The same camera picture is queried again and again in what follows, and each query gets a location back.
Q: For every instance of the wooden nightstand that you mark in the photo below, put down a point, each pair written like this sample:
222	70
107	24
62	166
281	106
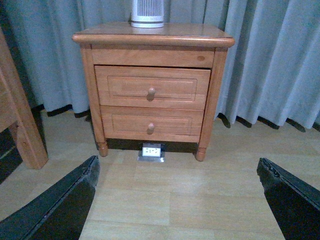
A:
175	45

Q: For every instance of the white cylindrical air purifier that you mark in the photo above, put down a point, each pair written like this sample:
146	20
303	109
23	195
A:
147	13

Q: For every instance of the wooden bed frame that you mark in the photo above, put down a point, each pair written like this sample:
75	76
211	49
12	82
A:
16	114

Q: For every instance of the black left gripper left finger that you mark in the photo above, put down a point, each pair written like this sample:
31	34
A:
60	212

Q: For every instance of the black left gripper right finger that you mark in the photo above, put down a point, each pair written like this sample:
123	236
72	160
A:
294	203

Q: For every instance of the wooden drawer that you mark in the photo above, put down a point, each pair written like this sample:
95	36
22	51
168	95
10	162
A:
152	124
152	87

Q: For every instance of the floor power socket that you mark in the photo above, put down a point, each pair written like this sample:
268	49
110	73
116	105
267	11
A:
151	152

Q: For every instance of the grey curtain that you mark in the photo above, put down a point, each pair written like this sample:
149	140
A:
272	72

